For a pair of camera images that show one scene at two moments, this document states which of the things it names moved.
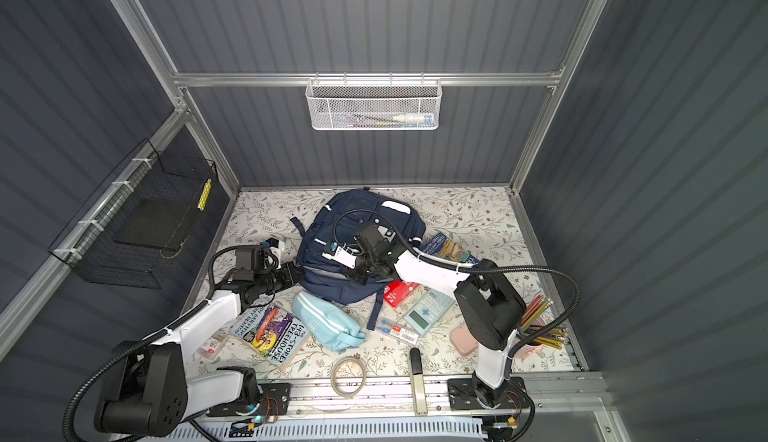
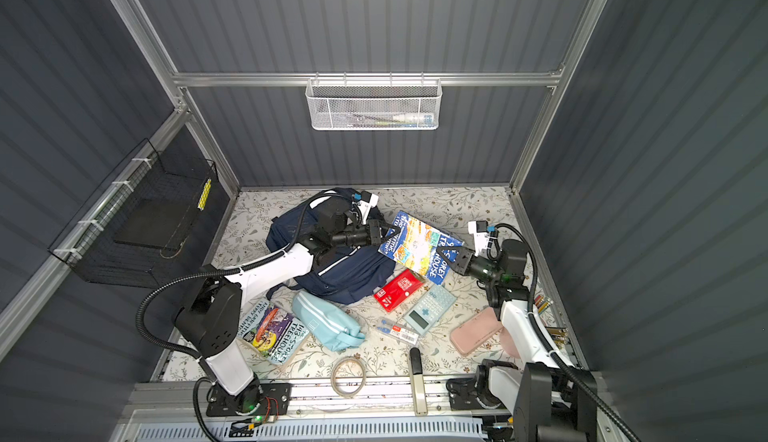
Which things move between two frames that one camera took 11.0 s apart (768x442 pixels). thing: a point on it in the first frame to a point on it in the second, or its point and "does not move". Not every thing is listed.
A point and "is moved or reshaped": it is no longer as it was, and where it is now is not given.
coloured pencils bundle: (533, 323) does not move
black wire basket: (143, 215) does not move
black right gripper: (361, 277) to (461, 265)
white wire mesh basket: (374, 104) does not move
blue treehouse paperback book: (444, 247) is moved or reshaped
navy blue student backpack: (350, 240) to (289, 225)
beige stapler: (418, 382) does not move
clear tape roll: (333, 372) does not move
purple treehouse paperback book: (277, 335) does not move
